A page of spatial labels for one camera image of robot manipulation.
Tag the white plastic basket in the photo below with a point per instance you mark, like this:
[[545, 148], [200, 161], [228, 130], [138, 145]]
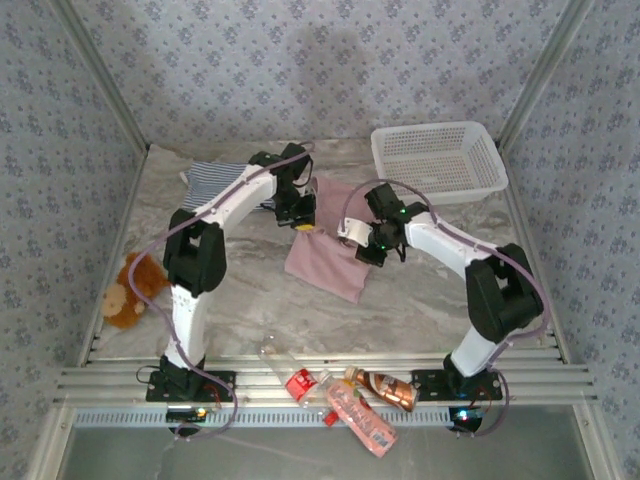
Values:
[[440, 160]]

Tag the aluminium frame post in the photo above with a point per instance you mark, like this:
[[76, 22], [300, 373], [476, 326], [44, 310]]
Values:
[[103, 75], [544, 75]]

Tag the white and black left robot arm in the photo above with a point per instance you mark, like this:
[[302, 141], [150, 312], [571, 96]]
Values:
[[235, 200]]

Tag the aluminium table side rail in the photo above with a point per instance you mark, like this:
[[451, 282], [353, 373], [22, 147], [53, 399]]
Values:
[[131, 200], [527, 225]]

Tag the clear bottle with red label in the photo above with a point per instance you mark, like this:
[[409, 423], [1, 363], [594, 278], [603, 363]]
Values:
[[300, 385]]

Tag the aluminium frame cross rails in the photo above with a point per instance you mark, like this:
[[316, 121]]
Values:
[[110, 380]]

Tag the pink drink bottle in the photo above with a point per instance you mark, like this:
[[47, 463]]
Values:
[[360, 415]]

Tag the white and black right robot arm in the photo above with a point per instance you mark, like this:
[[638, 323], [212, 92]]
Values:
[[500, 300]]

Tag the brown drink bottle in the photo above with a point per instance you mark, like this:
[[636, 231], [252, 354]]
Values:
[[390, 390]]

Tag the small circuit board with LED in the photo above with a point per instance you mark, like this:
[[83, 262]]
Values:
[[467, 417], [185, 414]]

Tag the blue white striped tank top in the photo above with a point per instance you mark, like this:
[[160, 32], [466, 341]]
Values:
[[210, 175]]

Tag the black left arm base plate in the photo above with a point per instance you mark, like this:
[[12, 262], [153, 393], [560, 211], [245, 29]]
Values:
[[220, 385]]

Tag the pink tank top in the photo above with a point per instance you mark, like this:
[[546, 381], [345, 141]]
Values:
[[325, 265]]

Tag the red bottle cap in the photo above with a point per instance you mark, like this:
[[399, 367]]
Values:
[[330, 418]]

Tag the brown plush toy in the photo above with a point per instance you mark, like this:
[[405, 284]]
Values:
[[132, 295]]

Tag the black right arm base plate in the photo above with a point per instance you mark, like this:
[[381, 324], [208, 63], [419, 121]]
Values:
[[430, 387]]

